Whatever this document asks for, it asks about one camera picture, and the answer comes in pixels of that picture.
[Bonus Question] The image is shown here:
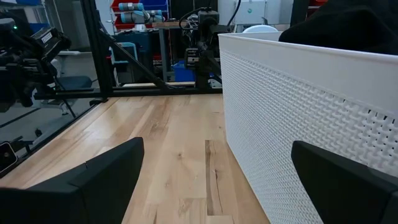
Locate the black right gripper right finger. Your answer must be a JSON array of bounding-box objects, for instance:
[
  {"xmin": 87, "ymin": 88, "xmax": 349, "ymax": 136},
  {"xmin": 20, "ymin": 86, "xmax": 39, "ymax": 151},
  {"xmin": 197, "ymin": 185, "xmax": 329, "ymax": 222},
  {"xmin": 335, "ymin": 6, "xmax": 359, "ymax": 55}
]
[{"xmin": 290, "ymin": 140, "xmax": 398, "ymax": 224}]

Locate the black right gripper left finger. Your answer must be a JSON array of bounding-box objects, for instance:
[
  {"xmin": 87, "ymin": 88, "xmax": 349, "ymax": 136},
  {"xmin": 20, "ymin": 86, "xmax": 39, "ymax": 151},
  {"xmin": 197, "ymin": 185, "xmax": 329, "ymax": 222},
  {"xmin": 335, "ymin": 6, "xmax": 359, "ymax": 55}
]
[{"xmin": 0, "ymin": 137, "xmax": 146, "ymax": 224}]

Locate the large black garment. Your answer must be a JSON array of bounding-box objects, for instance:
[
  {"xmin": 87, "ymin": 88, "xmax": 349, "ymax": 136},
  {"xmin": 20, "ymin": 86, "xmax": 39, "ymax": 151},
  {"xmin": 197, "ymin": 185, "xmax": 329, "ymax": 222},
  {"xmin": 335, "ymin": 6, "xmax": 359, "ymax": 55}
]
[{"xmin": 278, "ymin": 0, "xmax": 398, "ymax": 56}]

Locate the dark blue chair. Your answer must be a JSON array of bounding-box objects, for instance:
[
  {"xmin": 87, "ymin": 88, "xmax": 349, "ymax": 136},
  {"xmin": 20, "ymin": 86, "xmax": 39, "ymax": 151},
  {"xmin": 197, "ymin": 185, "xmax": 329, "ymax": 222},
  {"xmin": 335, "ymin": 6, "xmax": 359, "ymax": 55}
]
[{"xmin": 57, "ymin": 75, "xmax": 93, "ymax": 91}]

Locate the white perforated plastic basket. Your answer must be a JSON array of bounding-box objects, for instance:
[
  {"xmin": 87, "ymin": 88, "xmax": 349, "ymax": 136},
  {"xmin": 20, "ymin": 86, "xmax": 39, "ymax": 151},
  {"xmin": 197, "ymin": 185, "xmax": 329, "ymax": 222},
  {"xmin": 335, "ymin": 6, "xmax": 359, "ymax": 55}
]
[{"xmin": 218, "ymin": 30, "xmax": 398, "ymax": 224}]

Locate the blue cabinet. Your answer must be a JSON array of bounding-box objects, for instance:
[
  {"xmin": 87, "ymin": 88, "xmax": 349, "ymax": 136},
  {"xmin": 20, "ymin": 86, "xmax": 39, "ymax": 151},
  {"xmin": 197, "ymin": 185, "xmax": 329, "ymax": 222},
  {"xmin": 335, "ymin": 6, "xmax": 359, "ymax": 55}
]
[{"xmin": 112, "ymin": 31, "xmax": 155, "ymax": 83}]

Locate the wooden workbench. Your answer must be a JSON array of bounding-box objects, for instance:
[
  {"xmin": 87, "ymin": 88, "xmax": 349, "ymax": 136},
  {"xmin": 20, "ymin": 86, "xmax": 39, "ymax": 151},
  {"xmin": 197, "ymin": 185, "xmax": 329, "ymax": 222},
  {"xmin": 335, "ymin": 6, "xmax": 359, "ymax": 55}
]
[{"xmin": 151, "ymin": 21, "xmax": 190, "ymax": 82}]

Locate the blue storage crate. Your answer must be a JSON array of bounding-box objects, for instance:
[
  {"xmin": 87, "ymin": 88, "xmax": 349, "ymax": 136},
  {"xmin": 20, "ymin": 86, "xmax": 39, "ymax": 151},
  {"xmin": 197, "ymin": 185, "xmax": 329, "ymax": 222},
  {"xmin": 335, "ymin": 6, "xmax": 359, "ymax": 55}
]
[{"xmin": 172, "ymin": 60, "xmax": 197, "ymax": 83}]

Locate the white round dome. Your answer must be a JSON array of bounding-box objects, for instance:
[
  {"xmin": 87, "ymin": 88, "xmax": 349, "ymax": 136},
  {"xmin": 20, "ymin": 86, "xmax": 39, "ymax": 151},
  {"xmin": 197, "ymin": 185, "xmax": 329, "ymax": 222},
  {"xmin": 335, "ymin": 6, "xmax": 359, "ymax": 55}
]
[{"xmin": 242, "ymin": 24, "xmax": 279, "ymax": 34}]

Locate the white machine cabinet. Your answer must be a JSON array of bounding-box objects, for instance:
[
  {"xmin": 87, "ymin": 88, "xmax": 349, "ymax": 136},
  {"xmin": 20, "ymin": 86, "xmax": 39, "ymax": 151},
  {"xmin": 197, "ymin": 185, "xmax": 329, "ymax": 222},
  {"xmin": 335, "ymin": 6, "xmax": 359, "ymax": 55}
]
[{"xmin": 233, "ymin": 0, "xmax": 280, "ymax": 26}]

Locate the small black camera box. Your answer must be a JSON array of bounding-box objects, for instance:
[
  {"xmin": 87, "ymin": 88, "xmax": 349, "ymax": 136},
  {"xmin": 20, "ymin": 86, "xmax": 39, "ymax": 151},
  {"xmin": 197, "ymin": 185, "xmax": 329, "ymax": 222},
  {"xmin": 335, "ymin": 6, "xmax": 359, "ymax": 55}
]
[{"xmin": 0, "ymin": 141, "xmax": 19, "ymax": 174}]

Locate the black metal table frame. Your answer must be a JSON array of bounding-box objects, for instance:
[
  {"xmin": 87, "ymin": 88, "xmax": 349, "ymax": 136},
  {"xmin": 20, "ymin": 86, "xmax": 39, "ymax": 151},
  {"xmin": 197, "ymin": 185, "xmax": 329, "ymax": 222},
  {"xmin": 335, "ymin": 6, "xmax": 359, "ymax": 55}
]
[{"xmin": 0, "ymin": 0, "xmax": 223, "ymax": 178}]

